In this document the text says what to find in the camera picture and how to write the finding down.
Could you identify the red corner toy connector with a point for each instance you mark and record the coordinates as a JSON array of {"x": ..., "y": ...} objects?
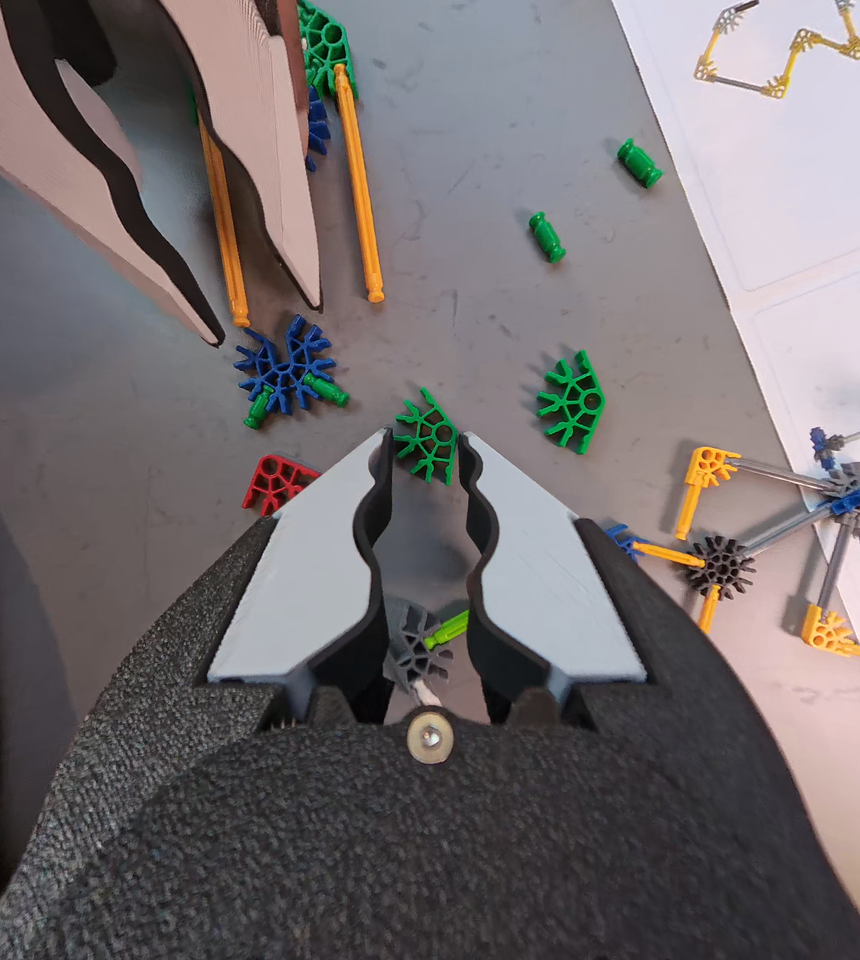
[{"x": 268, "y": 487}]

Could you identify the white instruction sheet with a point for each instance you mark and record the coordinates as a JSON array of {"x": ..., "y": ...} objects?
[{"x": 812, "y": 225}]

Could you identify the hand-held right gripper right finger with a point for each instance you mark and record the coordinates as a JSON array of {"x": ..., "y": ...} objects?
[{"x": 557, "y": 600}]

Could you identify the grey desk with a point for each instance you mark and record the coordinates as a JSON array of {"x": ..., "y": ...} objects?
[{"x": 475, "y": 150}]

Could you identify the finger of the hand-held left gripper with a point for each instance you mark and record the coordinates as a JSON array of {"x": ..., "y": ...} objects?
[
  {"x": 39, "y": 165},
  {"x": 272, "y": 150}
]

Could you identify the colourful toy rod figure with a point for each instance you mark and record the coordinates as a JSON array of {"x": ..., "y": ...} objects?
[{"x": 721, "y": 566}]

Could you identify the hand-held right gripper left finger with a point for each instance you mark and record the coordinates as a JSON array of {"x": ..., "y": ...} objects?
[{"x": 302, "y": 600}]

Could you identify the short green toy rod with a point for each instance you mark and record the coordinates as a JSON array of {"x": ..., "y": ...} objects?
[
  {"x": 327, "y": 390},
  {"x": 640, "y": 163},
  {"x": 257, "y": 409},
  {"x": 547, "y": 237}
]

